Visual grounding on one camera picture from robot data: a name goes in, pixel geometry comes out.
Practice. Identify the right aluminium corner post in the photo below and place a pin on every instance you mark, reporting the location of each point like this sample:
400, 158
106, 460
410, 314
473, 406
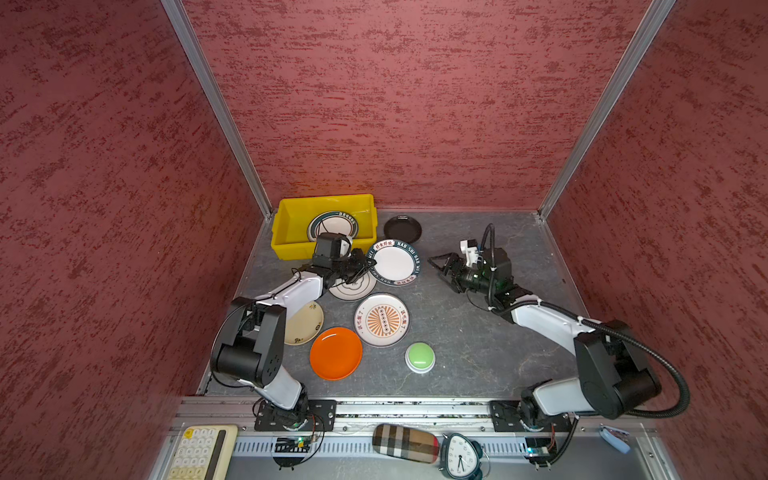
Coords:
644, 35

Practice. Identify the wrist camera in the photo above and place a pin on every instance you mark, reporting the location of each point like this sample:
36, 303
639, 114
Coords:
332, 245
469, 248

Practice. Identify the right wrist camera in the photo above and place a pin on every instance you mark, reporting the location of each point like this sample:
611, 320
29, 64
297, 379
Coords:
469, 248

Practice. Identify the blue white small object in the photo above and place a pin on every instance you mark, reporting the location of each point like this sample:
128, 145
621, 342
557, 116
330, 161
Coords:
616, 438

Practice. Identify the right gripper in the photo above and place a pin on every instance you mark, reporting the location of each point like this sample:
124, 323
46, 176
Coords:
457, 275

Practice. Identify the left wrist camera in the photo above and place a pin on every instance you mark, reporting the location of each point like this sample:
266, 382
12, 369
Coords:
332, 245

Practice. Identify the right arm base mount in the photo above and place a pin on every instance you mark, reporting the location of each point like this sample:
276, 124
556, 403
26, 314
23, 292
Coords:
516, 416

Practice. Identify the white plate dark green rim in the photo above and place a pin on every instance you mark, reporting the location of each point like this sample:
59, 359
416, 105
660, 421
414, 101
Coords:
337, 222

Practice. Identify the green push button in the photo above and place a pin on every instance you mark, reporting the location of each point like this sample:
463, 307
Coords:
420, 358

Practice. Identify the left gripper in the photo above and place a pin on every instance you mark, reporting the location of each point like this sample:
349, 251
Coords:
361, 262

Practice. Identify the plaid glasses case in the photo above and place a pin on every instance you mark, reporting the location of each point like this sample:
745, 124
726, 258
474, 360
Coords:
405, 443

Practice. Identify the beige calculator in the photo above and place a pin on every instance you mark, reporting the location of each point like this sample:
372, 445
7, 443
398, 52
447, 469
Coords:
204, 452

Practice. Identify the white plate green lettered rim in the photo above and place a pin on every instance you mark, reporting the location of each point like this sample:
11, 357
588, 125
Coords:
397, 263

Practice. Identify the small black dish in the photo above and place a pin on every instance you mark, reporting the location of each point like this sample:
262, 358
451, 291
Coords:
404, 228

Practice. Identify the right controller board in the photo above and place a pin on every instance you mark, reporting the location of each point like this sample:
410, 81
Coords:
539, 449

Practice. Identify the aluminium mounting rail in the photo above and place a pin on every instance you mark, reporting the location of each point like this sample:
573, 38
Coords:
358, 416

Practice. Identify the cream beige plate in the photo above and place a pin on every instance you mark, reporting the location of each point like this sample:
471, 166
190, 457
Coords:
305, 325

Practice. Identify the yellow plastic bin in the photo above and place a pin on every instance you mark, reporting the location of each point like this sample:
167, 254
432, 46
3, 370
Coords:
289, 230

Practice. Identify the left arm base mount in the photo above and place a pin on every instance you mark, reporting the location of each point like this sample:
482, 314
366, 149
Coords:
309, 415

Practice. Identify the left controller board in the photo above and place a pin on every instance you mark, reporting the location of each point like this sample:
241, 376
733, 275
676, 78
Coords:
293, 446

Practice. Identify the controller board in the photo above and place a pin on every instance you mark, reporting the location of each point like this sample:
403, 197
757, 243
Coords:
539, 449
293, 446

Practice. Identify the white plate orange sunburst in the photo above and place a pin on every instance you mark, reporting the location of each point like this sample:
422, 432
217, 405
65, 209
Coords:
381, 320

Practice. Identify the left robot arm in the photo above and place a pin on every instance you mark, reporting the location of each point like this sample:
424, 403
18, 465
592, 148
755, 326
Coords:
249, 346

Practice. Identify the white plate flower outline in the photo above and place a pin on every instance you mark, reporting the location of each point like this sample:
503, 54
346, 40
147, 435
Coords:
356, 290

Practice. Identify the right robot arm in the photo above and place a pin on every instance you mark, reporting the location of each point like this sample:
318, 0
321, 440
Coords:
613, 376

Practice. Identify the white analog clock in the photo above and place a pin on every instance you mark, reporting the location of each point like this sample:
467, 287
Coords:
460, 458

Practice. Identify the aluminium corner post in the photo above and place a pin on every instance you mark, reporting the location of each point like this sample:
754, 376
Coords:
644, 35
193, 50

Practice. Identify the left aluminium corner post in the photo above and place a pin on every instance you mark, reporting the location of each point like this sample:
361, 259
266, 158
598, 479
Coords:
193, 50

